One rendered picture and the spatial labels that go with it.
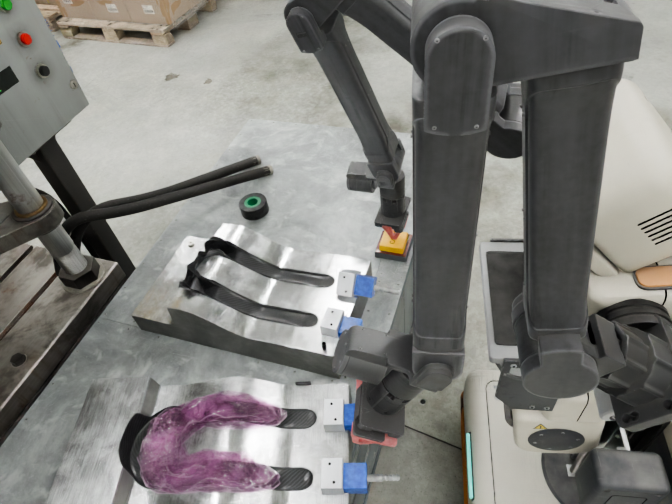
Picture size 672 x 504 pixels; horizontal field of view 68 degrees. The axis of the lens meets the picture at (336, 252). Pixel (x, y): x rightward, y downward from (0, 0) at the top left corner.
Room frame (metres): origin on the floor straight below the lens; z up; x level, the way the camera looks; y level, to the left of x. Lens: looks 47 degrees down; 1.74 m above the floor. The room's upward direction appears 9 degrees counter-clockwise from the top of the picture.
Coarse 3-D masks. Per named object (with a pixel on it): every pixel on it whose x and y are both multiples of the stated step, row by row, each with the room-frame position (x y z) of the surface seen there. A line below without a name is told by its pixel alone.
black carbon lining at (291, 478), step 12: (288, 408) 0.45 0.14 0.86; (132, 420) 0.45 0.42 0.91; (144, 420) 0.46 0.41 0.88; (288, 420) 0.42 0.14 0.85; (300, 420) 0.42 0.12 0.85; (312, 420) 0.42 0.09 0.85; (132, 432) 0.43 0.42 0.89; (144, 432) 0.44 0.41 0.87; (120, 444) 0.40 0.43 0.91; (132, 444) 0.42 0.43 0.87; (120, 456) 0.38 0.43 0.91; (132, 456) 0.40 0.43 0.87; (132, 468) 0.37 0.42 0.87; (276, 468) 0.34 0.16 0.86; (288, 468) 0.34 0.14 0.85; (300, 468) 0.33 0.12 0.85; (288, 480) 0.32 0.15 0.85; (300, 480) 0.31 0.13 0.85; (312, 480) 0.31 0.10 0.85
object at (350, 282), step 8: (344, 272) 0.69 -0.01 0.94; (352, 272) 0.70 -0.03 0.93; (360, 272) 0.71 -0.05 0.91; (344, 280) 0.68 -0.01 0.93; (352, 280) 0.67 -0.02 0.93; (360, 280) 0.68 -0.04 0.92; (368, 280) 0.67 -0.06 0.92; (376, 280) 0.68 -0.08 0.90; (336, 288) 0.67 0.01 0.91; (344, 288) 0.67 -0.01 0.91; (352, 288) 0.66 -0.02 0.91; (360, 288) 0.66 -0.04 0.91; (368, 288) 0.66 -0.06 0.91; (376, 288) 0.66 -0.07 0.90; (384, 288) 0.65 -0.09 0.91; (392, 288) 0.65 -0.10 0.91; (352, 296) 0.65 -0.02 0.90; (368, 296) 0.65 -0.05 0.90
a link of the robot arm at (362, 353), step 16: (352, 336) 0.34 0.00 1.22; (368, 336) 0.34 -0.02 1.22; (384, 336) 0.34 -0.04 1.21; (400, 336) 0.34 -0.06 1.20; (336, 352) 0.35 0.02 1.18; (352, 352) 0.32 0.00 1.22; (368, 352) 0.32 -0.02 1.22; (384, 352) 0.32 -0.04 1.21; (400, 352) 0.32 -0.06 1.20; (336, 368) 0.32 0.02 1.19; (352, 368) 0.31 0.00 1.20; (368, 368) 0.31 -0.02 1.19; (384, 368) 0.31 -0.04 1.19; (400, 368) 0.30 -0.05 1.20; (432, 368) 0.28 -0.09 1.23; (448, 368) 0.27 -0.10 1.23; (416, 384) 0.28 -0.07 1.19; (432, 384) 0.27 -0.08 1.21; (448, 384) 0.27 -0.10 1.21
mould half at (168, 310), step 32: (224, 224) 0.91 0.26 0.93; (192, 256) 0.89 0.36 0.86; (288, 256) 0.81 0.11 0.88; (320, 256) 0.79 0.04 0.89; (160, 288) 0.80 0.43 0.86; (256, 288) 0.73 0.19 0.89; (288, 288) 0.72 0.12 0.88; (320, 288) 0.70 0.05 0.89; (160, 320) 0.70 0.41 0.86; (192, 320) 0.66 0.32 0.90; (224, 320) 0.64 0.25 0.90; (256, 320) 0.64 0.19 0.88; (320, 320) 0.61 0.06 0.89; (256, 352) 0.60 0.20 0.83; (288, 352) 0.56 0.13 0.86; (320, 352) 0.54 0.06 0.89
